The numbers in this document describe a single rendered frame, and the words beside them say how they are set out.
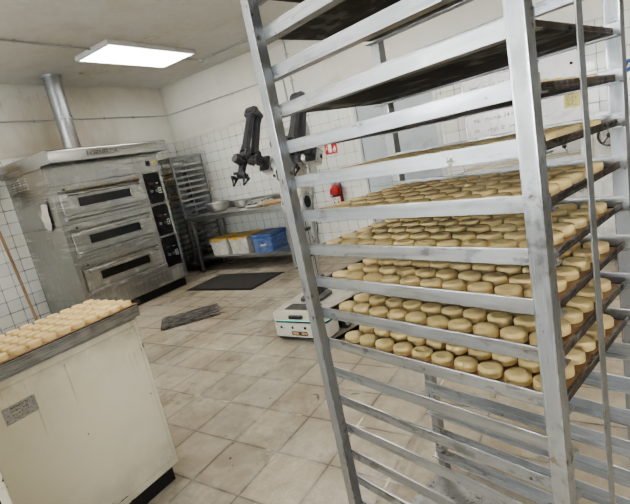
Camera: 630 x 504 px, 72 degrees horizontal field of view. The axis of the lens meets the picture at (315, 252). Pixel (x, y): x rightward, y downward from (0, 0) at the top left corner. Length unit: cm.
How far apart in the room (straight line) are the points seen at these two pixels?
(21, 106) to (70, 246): 209
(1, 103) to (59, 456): 529
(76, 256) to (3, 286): 111
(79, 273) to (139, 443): 362
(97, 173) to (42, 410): 421
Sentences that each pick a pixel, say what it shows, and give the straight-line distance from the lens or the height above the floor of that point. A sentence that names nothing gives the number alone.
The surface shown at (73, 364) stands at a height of 77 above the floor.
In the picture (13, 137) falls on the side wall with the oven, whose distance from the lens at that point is 671.
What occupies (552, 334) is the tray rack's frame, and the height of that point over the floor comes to 102.
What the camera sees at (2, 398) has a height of 78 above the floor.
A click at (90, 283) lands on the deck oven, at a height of 50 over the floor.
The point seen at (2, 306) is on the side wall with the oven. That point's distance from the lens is 643.
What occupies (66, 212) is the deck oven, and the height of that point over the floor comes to 134.
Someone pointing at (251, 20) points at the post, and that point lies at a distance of 117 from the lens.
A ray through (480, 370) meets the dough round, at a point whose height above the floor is 88.
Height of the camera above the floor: 137
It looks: 12 degrees down
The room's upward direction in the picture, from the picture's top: 12 degrees counter-clockwise
